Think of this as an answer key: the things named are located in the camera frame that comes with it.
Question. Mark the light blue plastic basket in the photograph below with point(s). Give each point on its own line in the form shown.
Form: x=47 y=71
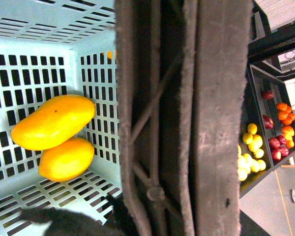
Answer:
x=50 y=48

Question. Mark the yellow lemon pile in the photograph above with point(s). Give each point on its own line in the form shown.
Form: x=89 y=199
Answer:
x=250 y=153

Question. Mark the brown basket handle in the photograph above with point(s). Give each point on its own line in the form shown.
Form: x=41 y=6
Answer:
x=181 y=82

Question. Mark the orange tangerine pile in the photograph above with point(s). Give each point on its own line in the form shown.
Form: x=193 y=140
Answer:
x=286 y=117

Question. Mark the yellow mango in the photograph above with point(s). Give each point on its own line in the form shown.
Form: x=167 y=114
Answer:
x=54 y=122
x=67 y=160

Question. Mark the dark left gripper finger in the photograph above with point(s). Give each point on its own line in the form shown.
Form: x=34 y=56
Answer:
x=69 y=223

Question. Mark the red apple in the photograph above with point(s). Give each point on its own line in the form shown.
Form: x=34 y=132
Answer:
x=267 y=95

